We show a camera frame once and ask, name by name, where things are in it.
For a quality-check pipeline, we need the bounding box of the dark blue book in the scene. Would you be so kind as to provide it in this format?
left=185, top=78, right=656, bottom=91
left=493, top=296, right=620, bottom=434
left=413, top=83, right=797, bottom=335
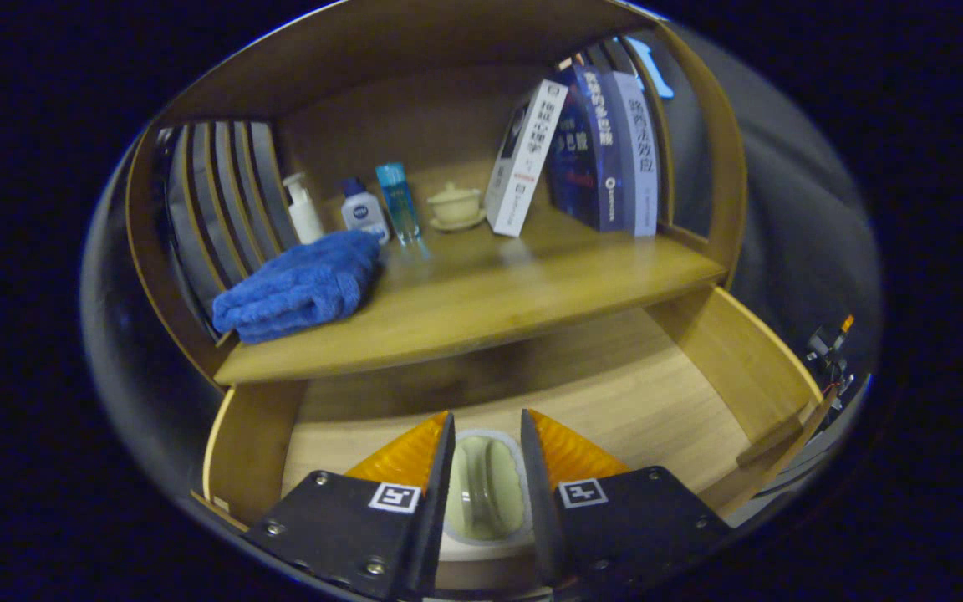
left=547, top=64, right=626, bottom=233

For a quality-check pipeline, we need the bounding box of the light grey-blue book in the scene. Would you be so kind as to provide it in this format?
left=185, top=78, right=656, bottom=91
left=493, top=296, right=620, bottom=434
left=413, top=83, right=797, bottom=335
left=600, top=71, right=660, bottom=238

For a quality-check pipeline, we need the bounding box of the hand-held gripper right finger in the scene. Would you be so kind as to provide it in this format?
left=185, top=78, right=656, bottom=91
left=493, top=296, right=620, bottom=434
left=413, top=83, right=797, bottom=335
left=519, top=408, right=733, bottom=586

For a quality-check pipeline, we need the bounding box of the beige lidded teacup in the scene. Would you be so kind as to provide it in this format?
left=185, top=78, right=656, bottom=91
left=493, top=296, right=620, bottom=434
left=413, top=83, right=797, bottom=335
left=427, top=182, right=487, bottom=232

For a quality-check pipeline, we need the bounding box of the black and orange device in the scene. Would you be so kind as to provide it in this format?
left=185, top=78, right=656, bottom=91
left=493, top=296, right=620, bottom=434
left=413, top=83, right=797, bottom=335
left=806, top=314, right=857, bottom=394

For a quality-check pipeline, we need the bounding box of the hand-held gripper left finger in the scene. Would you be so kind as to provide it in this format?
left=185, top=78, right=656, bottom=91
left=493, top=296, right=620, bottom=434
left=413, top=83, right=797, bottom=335
left=243, top=410, right=457, bottom=601

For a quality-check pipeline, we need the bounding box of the white bottle with blue cap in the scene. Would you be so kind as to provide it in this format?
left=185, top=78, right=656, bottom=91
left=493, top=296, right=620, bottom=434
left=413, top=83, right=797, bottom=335
left=339, top=176, right=391, bottom=245

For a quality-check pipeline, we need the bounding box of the blue folded towel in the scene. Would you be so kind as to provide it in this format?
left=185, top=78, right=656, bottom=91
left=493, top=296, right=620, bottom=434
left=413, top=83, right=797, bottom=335
left=211, top=230, right=384, bottom=345

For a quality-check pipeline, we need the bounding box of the wooden cabinet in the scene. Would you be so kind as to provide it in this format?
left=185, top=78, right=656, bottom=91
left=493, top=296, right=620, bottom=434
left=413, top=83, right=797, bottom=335
left=126, top=0, right=750, bottom=394

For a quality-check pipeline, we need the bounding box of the white book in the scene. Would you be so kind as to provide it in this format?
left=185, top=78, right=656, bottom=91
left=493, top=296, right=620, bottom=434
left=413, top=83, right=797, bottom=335
left=484, top=79, right=569, bottom=238

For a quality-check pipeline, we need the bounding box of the wooden drawer with black knob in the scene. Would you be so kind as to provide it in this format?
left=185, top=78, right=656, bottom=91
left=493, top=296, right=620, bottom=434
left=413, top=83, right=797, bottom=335
left=191, top=284, right=838, bottom=594

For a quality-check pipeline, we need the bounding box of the black backdrop cloth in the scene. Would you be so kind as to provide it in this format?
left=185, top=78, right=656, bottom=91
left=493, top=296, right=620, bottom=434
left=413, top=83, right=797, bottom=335
left=80, top=21, right=882, bottom=469

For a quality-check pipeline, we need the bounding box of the clear blue bottle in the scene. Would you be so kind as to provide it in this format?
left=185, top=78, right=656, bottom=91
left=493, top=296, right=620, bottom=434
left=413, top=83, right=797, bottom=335
left=375, top=162, right=422, bottom=243

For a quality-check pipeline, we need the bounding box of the wooden countertop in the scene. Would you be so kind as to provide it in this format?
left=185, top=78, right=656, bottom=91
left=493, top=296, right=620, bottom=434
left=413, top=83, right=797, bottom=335
left=214, top=201, right=729, bottom=385

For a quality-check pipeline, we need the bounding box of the white pump bottle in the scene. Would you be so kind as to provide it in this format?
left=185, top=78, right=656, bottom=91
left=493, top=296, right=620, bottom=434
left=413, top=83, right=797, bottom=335
left=283, top=172, right=325, bottom=246

